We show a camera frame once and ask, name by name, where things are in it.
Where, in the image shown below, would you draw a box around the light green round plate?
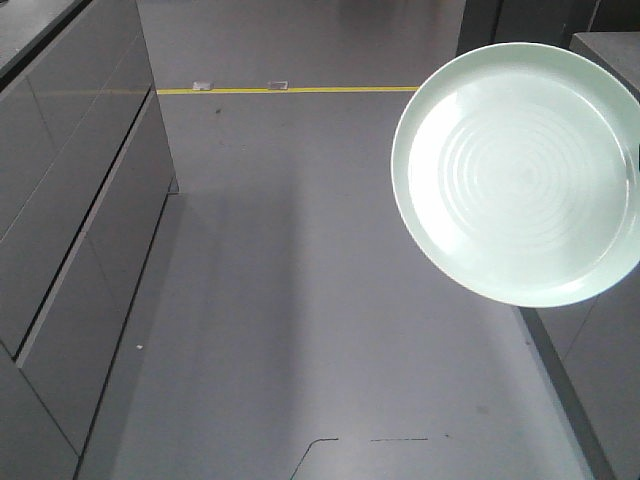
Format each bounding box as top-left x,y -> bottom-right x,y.
390,42 -> 639,308

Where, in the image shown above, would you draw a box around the grey island cabinet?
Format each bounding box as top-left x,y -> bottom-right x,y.
514,31 -> 640,480

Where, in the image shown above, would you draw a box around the dark tall cabinet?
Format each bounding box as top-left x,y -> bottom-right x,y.
456,0 -> 639,55

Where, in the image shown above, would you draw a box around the grey drawer cabinet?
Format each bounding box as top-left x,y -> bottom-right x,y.
1,1 -> 177,479

